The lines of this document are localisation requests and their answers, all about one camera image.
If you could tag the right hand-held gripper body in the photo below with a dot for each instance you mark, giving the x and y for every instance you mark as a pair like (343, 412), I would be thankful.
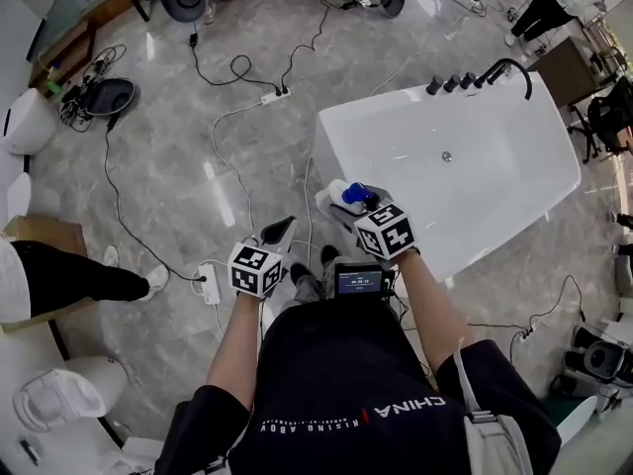
(386, 233)

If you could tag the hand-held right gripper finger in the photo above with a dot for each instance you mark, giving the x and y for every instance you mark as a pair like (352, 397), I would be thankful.
(380, 192)
(345, 215)

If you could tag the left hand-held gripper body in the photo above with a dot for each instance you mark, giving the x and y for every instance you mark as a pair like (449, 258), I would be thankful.
(253, 272)

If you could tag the white bottle with blue cap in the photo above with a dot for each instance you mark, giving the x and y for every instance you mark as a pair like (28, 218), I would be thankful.
(341, 196)

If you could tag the white bathtub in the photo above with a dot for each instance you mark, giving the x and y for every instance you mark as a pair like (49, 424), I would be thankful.
(445, 186)

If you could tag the person's right forearm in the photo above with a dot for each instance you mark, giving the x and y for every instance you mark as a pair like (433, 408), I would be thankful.
(435, 314)

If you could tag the person's left forearm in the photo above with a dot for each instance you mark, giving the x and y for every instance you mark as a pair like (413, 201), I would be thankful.
(236, 344)

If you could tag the metal bathtub drain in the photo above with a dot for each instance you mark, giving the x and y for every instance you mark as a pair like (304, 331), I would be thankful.
(446, 156)

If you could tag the black bathtub faucet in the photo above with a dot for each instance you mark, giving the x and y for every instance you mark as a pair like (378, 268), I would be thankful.
(509, 69)

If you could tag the white power strip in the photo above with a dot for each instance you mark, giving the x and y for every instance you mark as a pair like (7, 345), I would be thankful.
(275, 98)
(209, 285)

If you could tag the person's legs and shoes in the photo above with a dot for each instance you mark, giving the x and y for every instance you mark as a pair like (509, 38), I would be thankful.
(311, 280)

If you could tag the black device with screen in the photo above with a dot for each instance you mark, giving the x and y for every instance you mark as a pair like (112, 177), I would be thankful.
(359, 280)

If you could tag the black faucet knob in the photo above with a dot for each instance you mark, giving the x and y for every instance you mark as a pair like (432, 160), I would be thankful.
(451, 83)
(467, 80)
(434, 85)

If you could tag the person's black t-shirt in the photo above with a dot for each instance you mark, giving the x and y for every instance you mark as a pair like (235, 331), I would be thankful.
(356, 404)

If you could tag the black power adapter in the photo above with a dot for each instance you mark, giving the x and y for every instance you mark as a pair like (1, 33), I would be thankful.
(193, 40)

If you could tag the cardboard box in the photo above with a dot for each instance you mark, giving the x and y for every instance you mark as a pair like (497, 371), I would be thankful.
(49, 233)

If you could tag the brown cabinet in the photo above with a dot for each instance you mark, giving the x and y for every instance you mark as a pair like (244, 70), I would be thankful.
(569, 72)

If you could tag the black office chair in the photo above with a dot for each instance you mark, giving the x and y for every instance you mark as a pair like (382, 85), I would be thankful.
(605, 117)

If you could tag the wooden glass-top table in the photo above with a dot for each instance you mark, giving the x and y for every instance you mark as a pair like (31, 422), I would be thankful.
(84, 13)

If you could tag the grey camera device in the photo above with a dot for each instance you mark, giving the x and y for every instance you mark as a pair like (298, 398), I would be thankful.
(601, 359)

